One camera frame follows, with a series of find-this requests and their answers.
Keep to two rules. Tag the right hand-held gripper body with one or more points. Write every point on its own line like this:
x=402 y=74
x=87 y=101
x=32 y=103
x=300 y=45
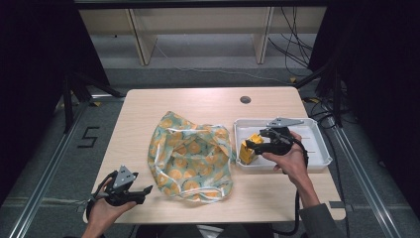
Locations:
x=280 y=140

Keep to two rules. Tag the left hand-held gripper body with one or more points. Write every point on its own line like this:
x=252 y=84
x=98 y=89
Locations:
x=122 y=191

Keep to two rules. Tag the yellow box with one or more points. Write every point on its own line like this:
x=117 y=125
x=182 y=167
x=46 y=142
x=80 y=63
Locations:
x=247 y=153

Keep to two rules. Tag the white plastic tray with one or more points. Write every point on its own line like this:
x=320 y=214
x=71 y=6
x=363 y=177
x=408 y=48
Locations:
x=310 y=145

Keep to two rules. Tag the person's right hand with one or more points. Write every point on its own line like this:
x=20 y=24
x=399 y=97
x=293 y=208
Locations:
x=292 y=162

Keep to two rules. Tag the person's left hand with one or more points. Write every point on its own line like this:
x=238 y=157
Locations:
x=105 y=211

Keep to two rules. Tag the black metal stand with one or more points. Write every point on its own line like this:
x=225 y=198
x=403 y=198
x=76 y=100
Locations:
x=333 y=89

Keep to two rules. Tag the black tripod stand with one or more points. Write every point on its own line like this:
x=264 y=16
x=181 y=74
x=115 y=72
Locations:
x=71 y=99

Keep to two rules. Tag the dark curtain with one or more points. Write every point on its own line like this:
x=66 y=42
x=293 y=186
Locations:
x=379 y=66
x=33 y=66

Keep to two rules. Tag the light wooden shelf unit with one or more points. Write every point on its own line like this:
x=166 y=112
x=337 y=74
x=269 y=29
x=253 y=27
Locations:
x=198 y=26

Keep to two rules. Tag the aluminium floor rail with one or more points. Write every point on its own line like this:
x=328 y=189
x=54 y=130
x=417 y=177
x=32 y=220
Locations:
x=43 y=185
x=363 y=185

